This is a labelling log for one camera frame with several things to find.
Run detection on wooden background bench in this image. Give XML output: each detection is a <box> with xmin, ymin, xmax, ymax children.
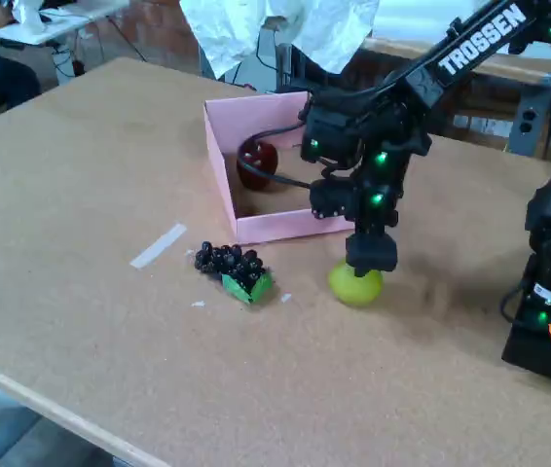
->
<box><xmin>361</xmin><ymin>37</ymin><xmax>551</xmax><ymax>91</ymax></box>

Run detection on black toy grapes with leaves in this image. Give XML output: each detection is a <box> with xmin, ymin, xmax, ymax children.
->
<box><xmin>193</xmin><ymin>239</ymin><xmax>276</xmax><ymax>306</ymax></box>

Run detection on red toy apple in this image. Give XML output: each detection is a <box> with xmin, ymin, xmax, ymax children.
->
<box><xmin>236</xmin><ymin>139</ymin><xmax>279</xmax><ymax>193</ymax></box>

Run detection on crumpled white sheet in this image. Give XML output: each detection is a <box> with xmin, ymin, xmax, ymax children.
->
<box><xmin>178</xmin><ymin>0</ymin><xmax>381</xmax><ymax>80</ymax></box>

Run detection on white crumpled bag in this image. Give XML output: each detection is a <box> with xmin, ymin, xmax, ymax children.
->
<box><xmin>12</xmin><ymin>0</ymin><xmax>46</xmax><ymax>34</ymax></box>

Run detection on white background table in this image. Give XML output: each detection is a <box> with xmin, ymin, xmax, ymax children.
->
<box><xmin>0</xmin><ymin>0</ymin><xmax>131</xmax><ymax>48</ymax></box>

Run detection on looped black camera cable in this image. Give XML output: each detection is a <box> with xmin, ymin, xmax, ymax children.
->
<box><xmin>236</xmin><ymin>124</ymin><xmax>316</xmax><ymax>191</ymax></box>

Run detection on black base cable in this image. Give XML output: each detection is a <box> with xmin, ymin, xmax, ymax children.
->
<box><xmin>498</xmin><ymin>285</ymin><xmax>531</xmax><ymax>323</ymax></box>

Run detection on green toy pear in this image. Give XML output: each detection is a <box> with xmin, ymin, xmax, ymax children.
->
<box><xmin>327</xmin><ymin>258</ymin><xmax>386</xmax><ymax>308</ymax></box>

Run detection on long white tape strip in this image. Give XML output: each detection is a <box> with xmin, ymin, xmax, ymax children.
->
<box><xmin>129</xmin><ymin>223</ymin><xmax>189</xmax><ymax>270</ymax></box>

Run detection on pink cardboard box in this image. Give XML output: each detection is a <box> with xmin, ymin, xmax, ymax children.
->
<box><xmin>202</xmin><ymin>90</ymin><xmax>357</xmax><ymax>246</ymax></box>

